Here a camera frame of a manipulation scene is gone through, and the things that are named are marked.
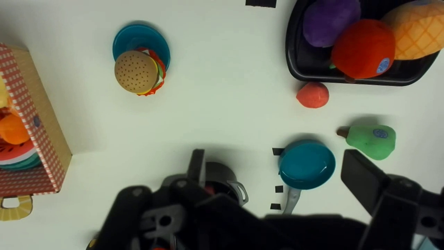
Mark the purple plush eggplant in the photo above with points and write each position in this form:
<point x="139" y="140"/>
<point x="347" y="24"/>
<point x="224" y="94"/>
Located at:
<point x="330" y="22"/>

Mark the orange plush pineapple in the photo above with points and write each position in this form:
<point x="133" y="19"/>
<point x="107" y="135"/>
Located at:
<point x="416" y="30"/>

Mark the yellow toy banana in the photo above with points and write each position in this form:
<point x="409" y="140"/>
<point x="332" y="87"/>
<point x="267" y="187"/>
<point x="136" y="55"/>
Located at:
<point x="3" y="95"/>

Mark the toy hamburger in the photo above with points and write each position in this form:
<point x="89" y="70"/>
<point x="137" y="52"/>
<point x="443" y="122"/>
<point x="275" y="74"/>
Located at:
<point x="136" y="72"/>

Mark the green plush pear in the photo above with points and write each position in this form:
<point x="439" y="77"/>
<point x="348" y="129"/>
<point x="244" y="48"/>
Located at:
<point x="372" y="141"/>

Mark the toy watermelon slice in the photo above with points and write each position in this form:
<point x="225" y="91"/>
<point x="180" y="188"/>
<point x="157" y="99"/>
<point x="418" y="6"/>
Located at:
<point x="18" y="155"/>

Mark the small teal plate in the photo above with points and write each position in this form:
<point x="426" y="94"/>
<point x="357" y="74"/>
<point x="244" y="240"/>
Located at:
<point x="139" y="40"/>

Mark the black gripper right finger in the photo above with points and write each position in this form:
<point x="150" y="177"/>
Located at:
<point x="362" y="181"/>

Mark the red plush apple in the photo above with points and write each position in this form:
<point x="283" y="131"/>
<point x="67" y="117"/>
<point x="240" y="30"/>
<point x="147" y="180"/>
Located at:
<point x="362" y="49"/>

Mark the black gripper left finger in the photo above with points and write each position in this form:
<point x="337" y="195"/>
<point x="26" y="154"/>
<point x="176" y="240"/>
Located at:
<point x="196" y="167"/>

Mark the black cooking pot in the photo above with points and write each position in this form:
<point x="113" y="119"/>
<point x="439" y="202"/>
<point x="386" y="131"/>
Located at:
<point x="242" y="192"/>

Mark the orange toy fruit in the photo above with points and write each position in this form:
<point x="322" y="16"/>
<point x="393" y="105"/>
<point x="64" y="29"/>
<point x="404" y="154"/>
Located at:
<point x="13" y="130"/>

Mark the teal frying pan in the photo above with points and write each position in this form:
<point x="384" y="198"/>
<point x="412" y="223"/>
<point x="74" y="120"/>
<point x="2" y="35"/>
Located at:
<point x="307" y="165"/>

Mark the small red plush peach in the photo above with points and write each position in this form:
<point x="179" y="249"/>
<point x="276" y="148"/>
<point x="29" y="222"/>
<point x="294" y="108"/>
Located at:
<point x="312" y="95"/>

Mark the small black tape mark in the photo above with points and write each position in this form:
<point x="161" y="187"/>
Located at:
<point x="278" y="152"/>

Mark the black plastic tray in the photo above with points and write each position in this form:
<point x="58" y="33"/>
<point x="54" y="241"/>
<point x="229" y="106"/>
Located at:
<point x="305" y="60"/>

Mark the black tape strip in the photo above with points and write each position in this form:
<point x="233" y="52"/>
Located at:
<point x="261" y="4"/>

